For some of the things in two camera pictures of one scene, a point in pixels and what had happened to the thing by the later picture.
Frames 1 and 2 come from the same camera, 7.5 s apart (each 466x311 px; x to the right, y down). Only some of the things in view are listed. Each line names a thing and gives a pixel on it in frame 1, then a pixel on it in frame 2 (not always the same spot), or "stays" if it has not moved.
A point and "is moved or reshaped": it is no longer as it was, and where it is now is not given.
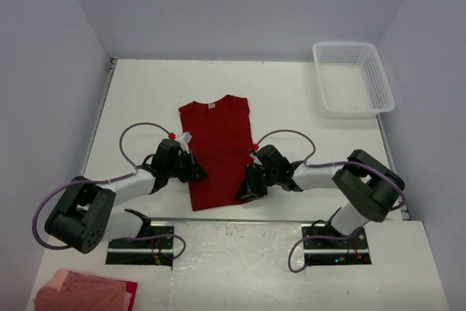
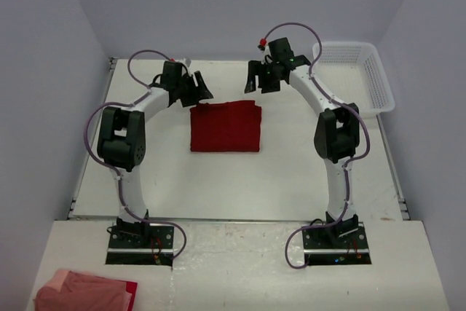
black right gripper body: x=258 y=180 to x=269 y=78
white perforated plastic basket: x=353 y=81 stays
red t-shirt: x=220 y=138 is moved or reshaped
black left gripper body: x=184 y=170 to x=187 y=92
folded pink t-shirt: x=69 y=290 stays
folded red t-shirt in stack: x=131 y=288 stays
